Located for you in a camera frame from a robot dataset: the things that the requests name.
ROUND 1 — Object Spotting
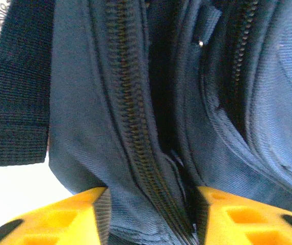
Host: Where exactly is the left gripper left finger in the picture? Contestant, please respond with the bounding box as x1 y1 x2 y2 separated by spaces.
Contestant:
0 186 111 245

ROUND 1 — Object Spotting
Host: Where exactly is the navy blue backpack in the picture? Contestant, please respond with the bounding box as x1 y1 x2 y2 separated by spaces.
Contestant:
0 0 292 245

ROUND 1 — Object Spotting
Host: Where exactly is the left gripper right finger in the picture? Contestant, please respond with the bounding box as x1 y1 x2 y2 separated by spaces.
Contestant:
196 185 292 245

